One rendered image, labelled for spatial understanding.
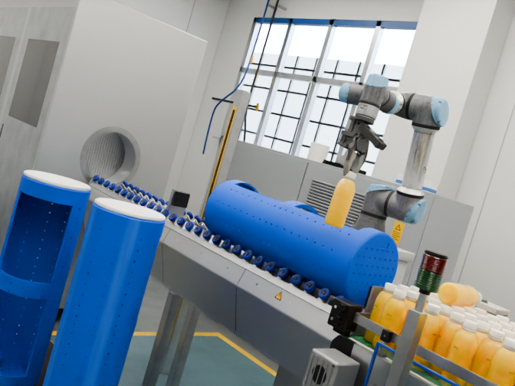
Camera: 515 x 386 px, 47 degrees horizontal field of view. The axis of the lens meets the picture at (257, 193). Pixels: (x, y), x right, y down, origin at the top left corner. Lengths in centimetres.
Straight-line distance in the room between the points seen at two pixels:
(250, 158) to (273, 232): 255
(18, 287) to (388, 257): 147
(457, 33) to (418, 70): 42
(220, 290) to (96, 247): 59
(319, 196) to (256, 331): 200
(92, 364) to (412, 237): 215
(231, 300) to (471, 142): 310
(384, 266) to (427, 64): 321
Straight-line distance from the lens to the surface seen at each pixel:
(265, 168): 469
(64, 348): 240
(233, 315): 253
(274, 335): 233
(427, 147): 253
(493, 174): 501
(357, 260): 208
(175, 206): 309
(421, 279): 160
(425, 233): 377
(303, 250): 220
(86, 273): 230
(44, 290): 262
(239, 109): 338
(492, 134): 509
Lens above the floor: 137
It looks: 4 degrees down
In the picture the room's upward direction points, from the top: 16 degrees clockwise
